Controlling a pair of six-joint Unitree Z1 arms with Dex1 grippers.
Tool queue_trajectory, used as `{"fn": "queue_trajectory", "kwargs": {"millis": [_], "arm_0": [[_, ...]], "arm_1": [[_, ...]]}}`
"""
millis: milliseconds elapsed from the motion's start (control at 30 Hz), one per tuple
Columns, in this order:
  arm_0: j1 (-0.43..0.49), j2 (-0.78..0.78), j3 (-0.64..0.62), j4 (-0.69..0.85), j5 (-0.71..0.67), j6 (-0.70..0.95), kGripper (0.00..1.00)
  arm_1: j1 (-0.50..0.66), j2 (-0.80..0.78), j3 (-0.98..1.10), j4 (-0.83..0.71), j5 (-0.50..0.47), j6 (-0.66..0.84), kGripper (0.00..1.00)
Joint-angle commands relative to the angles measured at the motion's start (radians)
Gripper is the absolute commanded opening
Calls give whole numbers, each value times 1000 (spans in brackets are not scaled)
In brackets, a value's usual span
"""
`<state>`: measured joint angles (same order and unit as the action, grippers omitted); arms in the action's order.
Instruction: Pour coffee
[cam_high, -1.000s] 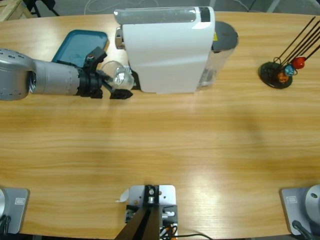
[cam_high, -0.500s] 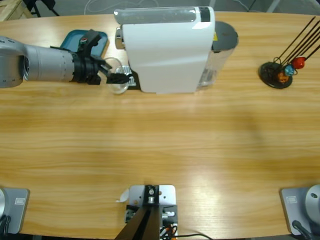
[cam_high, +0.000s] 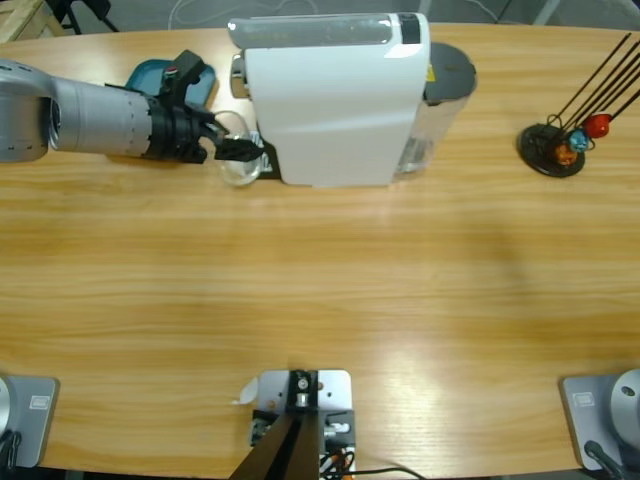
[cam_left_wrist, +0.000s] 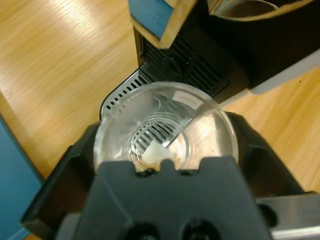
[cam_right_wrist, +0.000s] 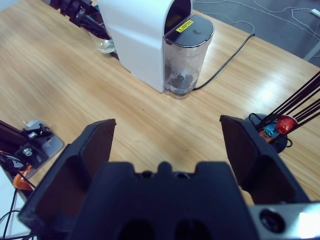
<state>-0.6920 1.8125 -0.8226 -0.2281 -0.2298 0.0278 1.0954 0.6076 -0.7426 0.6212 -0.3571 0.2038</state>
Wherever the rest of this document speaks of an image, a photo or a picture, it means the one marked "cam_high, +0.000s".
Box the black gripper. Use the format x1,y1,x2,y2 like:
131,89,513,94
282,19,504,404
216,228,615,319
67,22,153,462
147,94,264,164

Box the clear glass cup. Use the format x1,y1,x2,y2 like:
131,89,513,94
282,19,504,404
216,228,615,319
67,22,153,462
213,109,265,189

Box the white capsule coffee machine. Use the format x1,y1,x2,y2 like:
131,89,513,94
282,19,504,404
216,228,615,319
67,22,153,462
227,12,432,190

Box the red coffee capsule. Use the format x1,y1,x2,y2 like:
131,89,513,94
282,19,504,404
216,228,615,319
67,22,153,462
583,113,611,139

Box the teal plastic tray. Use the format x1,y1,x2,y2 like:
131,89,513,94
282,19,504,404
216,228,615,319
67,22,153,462
123,58,220,109

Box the black chair legs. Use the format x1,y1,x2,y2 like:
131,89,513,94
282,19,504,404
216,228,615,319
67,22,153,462
52,0,121,34

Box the clear water tank dark lid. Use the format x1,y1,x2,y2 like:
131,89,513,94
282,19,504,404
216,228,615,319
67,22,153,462
394,42,479,176

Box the white paper tag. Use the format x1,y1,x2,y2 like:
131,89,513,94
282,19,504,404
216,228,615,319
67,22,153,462
230,377,260,406

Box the black capsule holder with rods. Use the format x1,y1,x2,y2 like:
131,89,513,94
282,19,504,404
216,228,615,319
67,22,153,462
517,32,640,179

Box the grey metal leg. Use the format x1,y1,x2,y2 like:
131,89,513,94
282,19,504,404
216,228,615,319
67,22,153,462
534,0,562,25

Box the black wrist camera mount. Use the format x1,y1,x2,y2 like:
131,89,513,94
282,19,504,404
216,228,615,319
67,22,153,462
159,48,204,109

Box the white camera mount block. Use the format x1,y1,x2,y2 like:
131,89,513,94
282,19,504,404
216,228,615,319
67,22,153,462
249,368,357,474

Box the dark camera post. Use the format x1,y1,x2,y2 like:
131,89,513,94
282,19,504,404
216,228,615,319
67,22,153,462
234,369,321,480

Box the orange wires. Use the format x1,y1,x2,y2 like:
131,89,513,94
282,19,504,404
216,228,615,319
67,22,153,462
319,447,357,474

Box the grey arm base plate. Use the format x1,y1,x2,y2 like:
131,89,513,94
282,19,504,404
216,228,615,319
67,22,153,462
0,375,61,470
558,368,640,471

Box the thin black cable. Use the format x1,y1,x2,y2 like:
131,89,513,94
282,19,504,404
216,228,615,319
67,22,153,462
349,466,426,480

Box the black base cable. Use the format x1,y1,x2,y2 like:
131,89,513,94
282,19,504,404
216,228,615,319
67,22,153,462
0,430,24,471
583,439,627,480

